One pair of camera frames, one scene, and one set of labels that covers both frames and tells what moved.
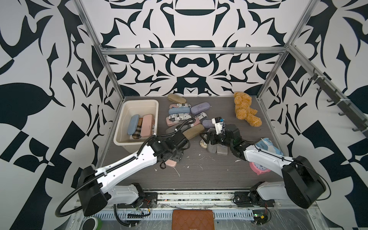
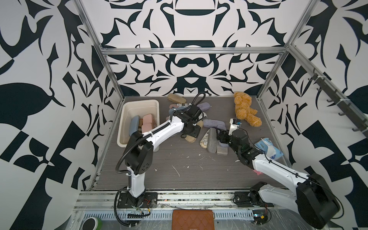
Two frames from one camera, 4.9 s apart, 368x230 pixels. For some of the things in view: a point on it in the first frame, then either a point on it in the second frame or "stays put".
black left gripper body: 177,156 to 193,131
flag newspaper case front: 153,125 stays put
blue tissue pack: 266,144 stays put
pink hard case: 171,163 to 147,127
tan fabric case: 175,98 stays put
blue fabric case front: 133,124 stays put
